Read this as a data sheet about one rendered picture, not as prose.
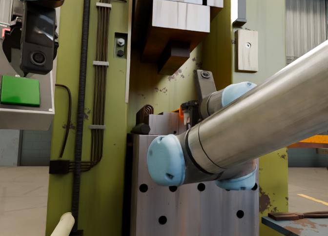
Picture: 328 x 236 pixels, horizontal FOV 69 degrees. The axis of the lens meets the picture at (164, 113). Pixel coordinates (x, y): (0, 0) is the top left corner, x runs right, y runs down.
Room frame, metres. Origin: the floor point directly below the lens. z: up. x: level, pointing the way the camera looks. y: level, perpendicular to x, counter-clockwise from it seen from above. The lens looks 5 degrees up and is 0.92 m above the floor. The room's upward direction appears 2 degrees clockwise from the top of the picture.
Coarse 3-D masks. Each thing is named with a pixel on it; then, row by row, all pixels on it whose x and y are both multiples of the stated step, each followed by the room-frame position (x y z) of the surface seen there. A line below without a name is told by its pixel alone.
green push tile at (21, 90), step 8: (8, 80) 0.53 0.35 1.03; (16, 80) 0.54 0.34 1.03; (24, 80) 0.55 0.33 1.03; (32, 80) 0.56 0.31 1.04; (8, 88) 0.52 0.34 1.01; (16, 88) 0.53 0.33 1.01; (24, 88) 0.54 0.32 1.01; (32, 88) 0.55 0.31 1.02; (8, 96) 0.51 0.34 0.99; (16, 96) 0.52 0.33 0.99; (24, 96) 0.53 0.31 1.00; (32, 96) 0.54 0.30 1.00; (16, 104) 0.52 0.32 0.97; (24, 104) 0.53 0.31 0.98; (32, 104) 0.54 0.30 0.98
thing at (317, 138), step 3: (315, 135) 0.69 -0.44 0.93; (318, 135) 0.68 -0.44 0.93; (321, 135) 0.67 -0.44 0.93; (324, 135) 0.66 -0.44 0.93; (327, 135) 0.66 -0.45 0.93; (309, 138) 0.71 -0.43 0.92; (312, 138) 0.70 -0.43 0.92; (315, 138) 0.69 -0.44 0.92; (318, 138) 0.68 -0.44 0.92; (321, 138) 0.67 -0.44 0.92; (324, 138) 0.66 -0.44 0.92; (327, 138) 0.66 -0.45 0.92; (300, 141) 0.74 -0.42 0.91; (303, 141) 0.73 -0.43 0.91; (306, 141) 0.72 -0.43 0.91; (309, 141) 0.71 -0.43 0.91; (312, 141) 0.70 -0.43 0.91; (315, 141) 0.69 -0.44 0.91; (318, 141) 0.68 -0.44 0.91; (321, 141) 0.67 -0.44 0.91; (324, 141) 0.66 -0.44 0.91; (327, 141) 0.66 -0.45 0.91
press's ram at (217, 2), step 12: (144, 0) 0.77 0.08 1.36; (180, 0) 0.77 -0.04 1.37; (192, 0) 0.78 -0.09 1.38; (204, 0) 0.80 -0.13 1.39; (216, 0) 0.80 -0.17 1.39; (132, 12) 1.08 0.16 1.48; (144, 12) 0.85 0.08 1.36; (216, 12) 0.84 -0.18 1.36; (132, 24) 1.03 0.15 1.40; (144, 24) 0.95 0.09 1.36; (132, 36) 1.07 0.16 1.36
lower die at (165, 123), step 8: (168, 112) 0.77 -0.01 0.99; (176, 112) 0.81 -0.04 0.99; (144, 120) 0.87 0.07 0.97; (152, 120) 0.76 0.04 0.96; (160, 120) 0.76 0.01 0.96; (168, 120) 0.77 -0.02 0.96; (176, 120) 0.77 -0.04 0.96; (152, 128) 0.76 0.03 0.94; (160, 128) 0.76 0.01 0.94; (168, 128) 0.77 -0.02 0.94; (176, 128) 0.77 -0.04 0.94; (184, 128) 0.78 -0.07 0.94
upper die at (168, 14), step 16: (160, 0) 0.76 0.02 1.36; (160, 16) 0.76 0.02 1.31; (176, 16) 0.77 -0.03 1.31; (192, 16) 0.78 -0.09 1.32; (208, 16) 0.79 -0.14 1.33; (144, 32) 0.98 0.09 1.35; (160, 32) 0.80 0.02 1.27; (176, 32) 0.80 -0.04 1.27; (192, 32) 0.80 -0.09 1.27; (208, 32) 0.79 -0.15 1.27; (144, 48) 0.97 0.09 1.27; (160, 48) 0.96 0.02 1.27; (192, 48) 0.95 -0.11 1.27
